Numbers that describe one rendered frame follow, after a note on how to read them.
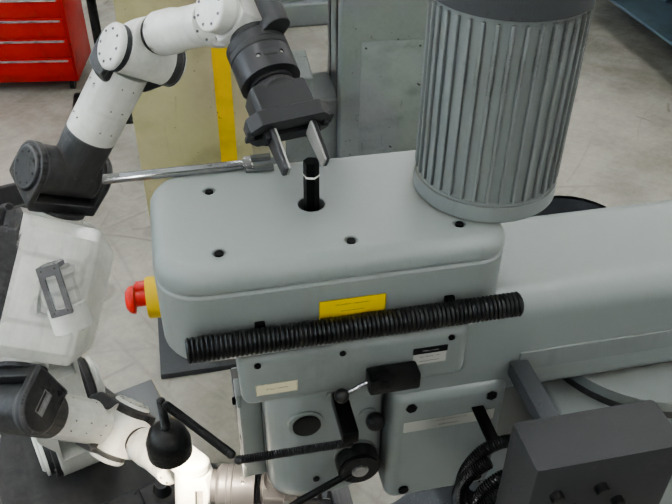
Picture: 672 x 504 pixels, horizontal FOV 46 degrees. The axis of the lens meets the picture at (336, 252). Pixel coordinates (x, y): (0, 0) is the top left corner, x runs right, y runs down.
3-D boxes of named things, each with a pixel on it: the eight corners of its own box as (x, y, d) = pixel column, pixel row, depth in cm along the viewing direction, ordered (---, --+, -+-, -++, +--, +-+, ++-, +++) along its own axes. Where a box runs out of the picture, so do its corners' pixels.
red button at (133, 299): (127, 320, 111) (123, 299, 108) (127, 302, 114) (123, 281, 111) (151, 317, 111) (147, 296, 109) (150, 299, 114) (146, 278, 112)
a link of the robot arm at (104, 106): (168, 23, 138) (115, 125, 148) (102, 0, 129) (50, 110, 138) (194, 58, 132) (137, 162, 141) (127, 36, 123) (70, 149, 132)
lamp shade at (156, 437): (138, 453, 127) (132, 428, 123) (172, 426, 131) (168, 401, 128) (167, 477, 123) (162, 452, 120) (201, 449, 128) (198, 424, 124)
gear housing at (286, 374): (243, 411, 112) (238, 361, 106) (225, 301, 131) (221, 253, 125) (465, 376, 118) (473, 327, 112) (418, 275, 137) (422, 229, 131)
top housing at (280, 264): (167, 376, 104) (151, 284, 94) (160, 257, 124) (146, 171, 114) (501, 327, 112) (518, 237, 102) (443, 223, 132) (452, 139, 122)
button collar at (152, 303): (150, 327, 111) (144, 295, 107) (149, 300, 116) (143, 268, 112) (164, 325, 111) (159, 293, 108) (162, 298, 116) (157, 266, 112)
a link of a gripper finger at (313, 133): (326, 157, 105) (309, 119, 107) (321, 169, 108) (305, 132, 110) (336, 154, 106) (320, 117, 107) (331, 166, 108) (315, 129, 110)
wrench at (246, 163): (102, 189, 110) (101, 183, 110) (103, 174, 113) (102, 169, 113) (274, 170, 115) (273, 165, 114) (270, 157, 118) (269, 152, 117)
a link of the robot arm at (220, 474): (232, 478, 142) (169, 476, 142) (232, 530, 145) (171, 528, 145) (240, 447, 153) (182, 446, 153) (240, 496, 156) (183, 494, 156)
